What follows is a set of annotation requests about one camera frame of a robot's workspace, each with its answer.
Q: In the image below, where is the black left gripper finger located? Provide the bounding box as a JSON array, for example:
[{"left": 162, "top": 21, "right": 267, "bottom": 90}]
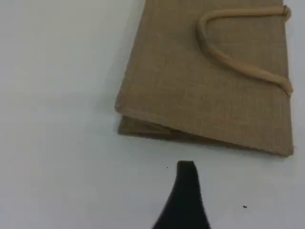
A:
[{"left": 151, "top": 160, "right": 212, "bottom": 229}]

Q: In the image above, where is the brown burlap tote bag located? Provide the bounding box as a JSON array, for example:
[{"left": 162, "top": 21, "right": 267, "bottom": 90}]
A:
[{"left": 114, "top": 0, "right": 295, "bottom": 158}]

